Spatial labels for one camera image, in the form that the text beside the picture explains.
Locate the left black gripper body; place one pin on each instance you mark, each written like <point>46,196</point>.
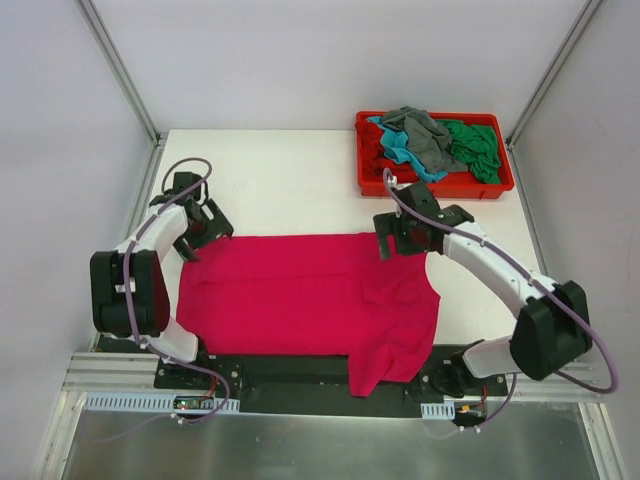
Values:
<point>212,229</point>

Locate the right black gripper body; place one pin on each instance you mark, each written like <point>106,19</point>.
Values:
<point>391,236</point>

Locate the magenta t shirt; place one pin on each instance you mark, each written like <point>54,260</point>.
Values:
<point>313,295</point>

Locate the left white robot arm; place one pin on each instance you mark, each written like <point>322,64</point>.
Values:
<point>129,296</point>

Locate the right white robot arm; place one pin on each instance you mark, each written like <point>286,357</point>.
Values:
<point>550,317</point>

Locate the red t shirt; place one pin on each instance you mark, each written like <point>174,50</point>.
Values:
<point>374,157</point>

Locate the teal t shirt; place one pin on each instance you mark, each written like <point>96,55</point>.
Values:
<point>395,146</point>

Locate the grey t shirt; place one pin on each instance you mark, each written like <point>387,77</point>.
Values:
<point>428,140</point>

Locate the green t shirt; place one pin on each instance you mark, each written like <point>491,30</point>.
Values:
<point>475,146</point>

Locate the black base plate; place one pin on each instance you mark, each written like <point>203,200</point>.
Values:
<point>303,385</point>

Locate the left white cable duct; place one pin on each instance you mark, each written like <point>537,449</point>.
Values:
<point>158,403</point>

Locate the white cable duct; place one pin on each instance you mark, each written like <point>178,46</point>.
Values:
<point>444,410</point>
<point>158,403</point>

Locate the right white cable duct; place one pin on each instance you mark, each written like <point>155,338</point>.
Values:
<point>444,410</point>

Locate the left aluminium frame post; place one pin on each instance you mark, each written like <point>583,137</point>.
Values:
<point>116,64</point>

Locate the aluminium frame post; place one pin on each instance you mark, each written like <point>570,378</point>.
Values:
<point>116,64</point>
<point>576,32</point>

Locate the right aluminium frame post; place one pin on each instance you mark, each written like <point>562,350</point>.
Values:
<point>576,32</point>

